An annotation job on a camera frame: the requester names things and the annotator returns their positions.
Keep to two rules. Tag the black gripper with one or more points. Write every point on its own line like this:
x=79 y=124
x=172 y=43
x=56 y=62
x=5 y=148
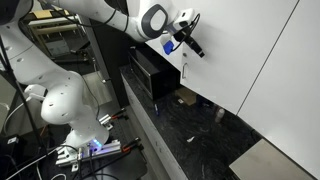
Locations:
x=182 y=36

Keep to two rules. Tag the small clear bottle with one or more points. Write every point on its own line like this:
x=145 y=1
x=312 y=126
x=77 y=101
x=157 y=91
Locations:
x=219 y=115

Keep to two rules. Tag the black tall column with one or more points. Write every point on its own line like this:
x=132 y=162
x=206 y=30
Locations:
x=110 y=56

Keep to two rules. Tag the wooden top background table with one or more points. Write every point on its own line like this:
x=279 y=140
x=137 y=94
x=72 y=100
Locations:
x=50 y=23

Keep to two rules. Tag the blue pen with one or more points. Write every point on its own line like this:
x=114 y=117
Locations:
x=156 y=109

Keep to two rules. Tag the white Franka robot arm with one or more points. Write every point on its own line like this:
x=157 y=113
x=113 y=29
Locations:
x=60 y=100

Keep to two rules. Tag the small black box white label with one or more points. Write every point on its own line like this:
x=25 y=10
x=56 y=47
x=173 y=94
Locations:
x=11 y=140

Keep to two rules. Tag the white paper scrap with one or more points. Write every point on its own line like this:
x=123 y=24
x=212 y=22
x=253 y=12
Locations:
x=190 y=139

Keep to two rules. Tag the aluminium robot mounting base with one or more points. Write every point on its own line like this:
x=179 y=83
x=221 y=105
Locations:
x=100 y=151

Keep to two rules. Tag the plain white cabinet door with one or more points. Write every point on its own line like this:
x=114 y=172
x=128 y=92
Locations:
x=290 y=93

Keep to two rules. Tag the stainless steel plate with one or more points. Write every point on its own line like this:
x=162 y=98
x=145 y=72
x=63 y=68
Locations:
x=266 y=163

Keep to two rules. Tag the white wrist camera blue tape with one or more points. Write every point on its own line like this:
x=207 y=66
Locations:
x=168 y=47

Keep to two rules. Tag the brown cardboard box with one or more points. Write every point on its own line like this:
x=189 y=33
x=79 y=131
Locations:
x=186 y=96

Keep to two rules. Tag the black microwave oven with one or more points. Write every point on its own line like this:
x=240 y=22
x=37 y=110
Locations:
x=156 y=80

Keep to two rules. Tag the black articulated stand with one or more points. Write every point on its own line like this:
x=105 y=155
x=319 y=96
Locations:
x=83 y=51

